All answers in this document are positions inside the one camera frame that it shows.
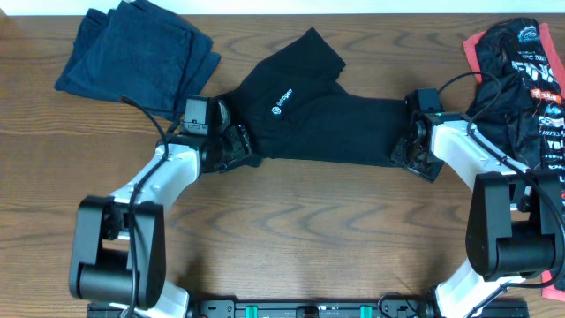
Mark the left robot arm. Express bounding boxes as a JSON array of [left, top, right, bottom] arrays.
[[69, 95, 252, 318]]

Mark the red cloth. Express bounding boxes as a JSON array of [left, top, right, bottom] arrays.
[[461, 21, 565, 303]]

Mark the folded navy blue cloth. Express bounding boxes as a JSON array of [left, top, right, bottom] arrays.
[[55, 0, 221, 121]]

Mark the black t-shirt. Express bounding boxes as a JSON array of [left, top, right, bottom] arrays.
[[219, 28, 410, 167]]

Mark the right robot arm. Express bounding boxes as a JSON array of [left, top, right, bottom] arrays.
[[390, 111, 564, 317]]

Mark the black mounting rail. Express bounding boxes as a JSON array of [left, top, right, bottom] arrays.
[[86, 298, 530, 318]]

